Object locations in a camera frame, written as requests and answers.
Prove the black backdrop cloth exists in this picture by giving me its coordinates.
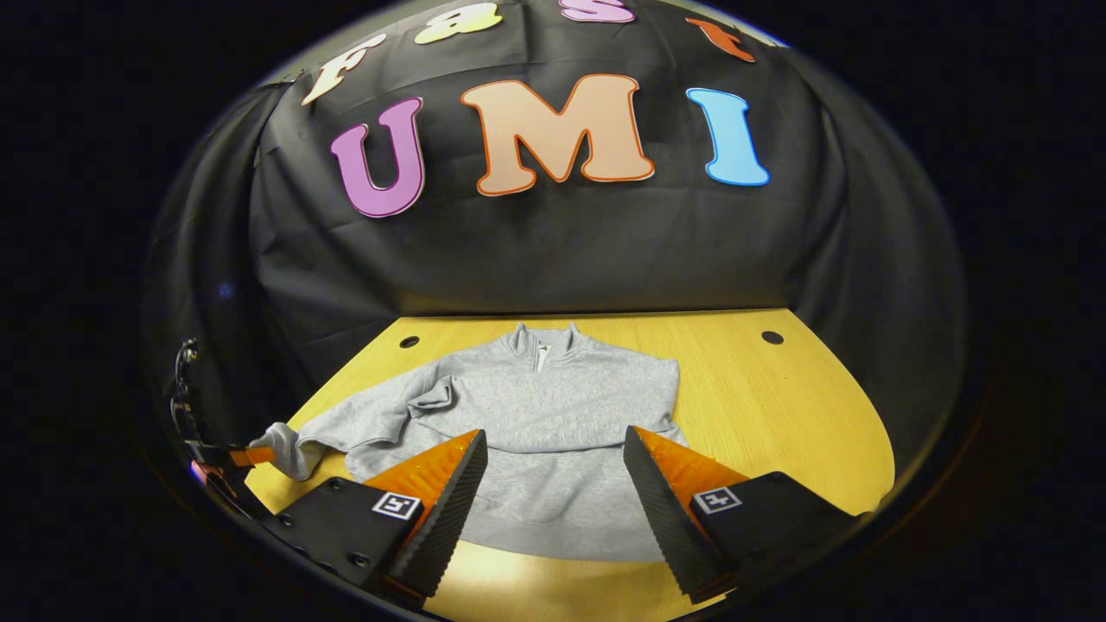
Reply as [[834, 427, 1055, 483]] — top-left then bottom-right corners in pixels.
[[143, 0, 969, 467]]

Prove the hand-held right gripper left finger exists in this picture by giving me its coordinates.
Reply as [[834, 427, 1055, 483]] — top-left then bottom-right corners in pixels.
[[264, 428, 489, 610]]

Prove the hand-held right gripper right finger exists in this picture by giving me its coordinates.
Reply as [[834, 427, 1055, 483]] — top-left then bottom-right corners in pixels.
[[622, 425, 869, 606]]

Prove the grey sweatshirt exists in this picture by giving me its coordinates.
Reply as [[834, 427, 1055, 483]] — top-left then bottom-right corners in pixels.
[[251, 322, 692, 562]]

